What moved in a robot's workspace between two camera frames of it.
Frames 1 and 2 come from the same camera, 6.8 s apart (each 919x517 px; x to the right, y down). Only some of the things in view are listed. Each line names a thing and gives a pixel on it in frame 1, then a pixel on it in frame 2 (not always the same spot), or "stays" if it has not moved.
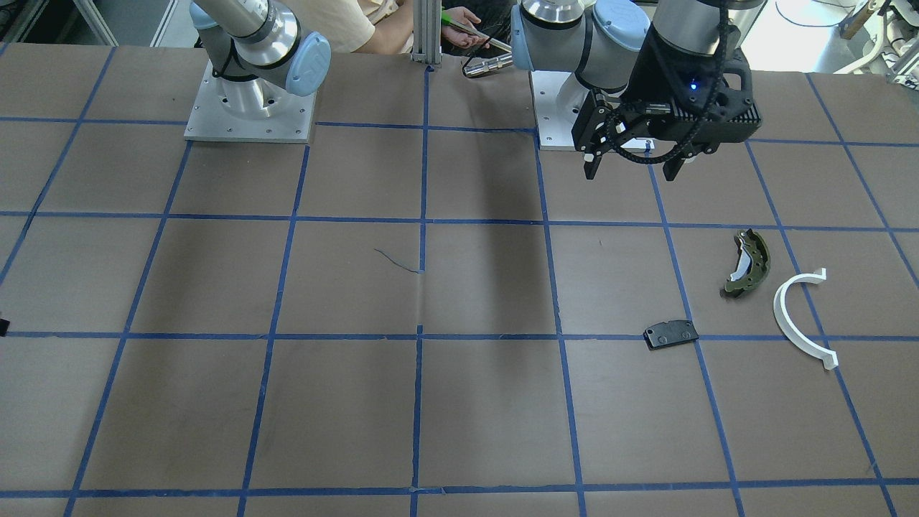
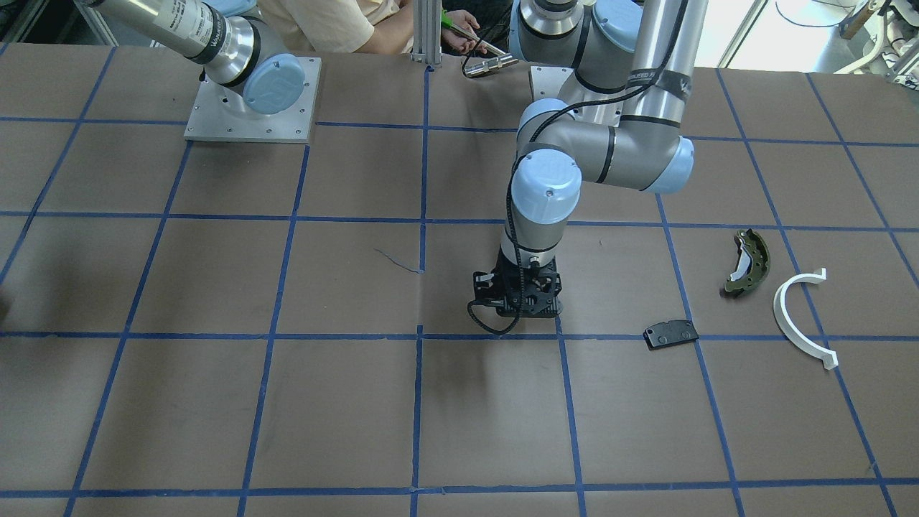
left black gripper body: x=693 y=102 -> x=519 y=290
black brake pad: x=672 y=332 stays
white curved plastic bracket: x=804 y=342 stays
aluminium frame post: x=427 y=22 stays
